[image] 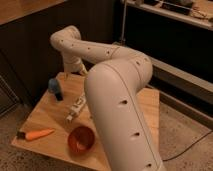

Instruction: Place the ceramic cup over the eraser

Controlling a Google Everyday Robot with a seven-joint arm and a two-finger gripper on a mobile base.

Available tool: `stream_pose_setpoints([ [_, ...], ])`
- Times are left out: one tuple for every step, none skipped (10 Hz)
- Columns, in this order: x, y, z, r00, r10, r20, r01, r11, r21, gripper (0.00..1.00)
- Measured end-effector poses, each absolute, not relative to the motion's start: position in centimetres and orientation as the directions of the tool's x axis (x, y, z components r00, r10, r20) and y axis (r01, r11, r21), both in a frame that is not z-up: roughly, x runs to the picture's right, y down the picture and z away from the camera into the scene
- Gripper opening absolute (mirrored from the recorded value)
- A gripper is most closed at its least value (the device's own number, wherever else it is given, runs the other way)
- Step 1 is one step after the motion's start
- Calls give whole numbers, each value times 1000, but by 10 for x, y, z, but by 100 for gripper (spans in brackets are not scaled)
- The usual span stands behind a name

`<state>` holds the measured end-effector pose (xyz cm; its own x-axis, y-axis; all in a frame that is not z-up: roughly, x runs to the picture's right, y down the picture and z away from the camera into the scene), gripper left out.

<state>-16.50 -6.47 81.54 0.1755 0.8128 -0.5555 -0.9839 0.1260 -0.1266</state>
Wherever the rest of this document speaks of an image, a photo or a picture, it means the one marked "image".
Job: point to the metal shelf pole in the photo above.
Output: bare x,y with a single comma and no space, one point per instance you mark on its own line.
122,37

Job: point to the orange toy carrot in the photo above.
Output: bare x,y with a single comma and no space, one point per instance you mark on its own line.
32,135

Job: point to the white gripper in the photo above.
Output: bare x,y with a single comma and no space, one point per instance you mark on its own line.
79,69

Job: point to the wooden shelf with clutter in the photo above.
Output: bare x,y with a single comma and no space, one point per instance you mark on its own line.
198,13

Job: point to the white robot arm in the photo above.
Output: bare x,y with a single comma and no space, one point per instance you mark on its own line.
111,88

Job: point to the orange plastic bowl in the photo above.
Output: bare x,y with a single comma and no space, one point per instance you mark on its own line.
81,140

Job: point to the white rectangular eraser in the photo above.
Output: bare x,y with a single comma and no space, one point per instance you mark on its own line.
77,107

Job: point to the black eraser block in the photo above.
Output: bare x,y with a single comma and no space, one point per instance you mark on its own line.
59,95

